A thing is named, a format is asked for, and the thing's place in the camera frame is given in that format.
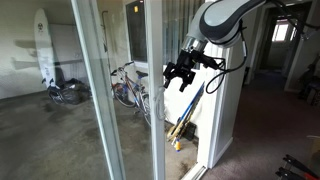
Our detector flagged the white framed sliding glass door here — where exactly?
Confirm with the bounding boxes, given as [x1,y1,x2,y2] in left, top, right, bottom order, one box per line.
[0,0,167,180]

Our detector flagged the black orange bar clamp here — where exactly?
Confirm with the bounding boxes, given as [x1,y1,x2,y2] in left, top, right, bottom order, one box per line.
[282,153,320,180]
[274,166,311,180]

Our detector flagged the yellow blue tool handle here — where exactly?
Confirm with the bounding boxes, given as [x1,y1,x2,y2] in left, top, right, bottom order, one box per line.
[174,138,182,153]

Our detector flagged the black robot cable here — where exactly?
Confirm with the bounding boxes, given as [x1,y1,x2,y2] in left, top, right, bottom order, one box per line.
[204,0,320,95]

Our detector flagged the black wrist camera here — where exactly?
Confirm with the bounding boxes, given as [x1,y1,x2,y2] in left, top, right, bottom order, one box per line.
[199,54,225,71]

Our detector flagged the red bicycle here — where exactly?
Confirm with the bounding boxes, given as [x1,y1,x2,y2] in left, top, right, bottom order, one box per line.
[110,60,152,127]

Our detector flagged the bright hallway window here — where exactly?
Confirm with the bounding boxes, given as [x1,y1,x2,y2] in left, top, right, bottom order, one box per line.
[271,19,299,43]

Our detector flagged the white surfboard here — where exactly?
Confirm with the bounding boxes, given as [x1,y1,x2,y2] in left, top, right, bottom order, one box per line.
[34,8,58,89]

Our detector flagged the black dustpan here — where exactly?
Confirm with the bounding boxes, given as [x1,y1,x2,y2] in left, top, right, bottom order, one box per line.
[183,122,198,142]

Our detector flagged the dark window white frame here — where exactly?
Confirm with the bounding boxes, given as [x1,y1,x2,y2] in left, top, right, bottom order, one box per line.
[124,0,205,68]

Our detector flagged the fixed glass door panel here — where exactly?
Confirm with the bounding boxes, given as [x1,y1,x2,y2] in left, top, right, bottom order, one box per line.
[0,0,127,180]

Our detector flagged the white door handle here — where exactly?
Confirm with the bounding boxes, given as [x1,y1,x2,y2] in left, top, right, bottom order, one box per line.
[153,87,167,121]

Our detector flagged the black bag pile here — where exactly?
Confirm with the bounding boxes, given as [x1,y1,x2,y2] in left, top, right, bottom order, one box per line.
[41,77,93,106]

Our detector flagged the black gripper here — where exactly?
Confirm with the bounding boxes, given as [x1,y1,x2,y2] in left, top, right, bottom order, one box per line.
[163,49,209,93]

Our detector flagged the thin grey wall pipe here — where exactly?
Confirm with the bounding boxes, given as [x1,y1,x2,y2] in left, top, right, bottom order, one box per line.
[101,9,112,79]

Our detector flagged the dark furniture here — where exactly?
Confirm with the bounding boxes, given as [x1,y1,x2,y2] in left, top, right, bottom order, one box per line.
[297,53,320,108]

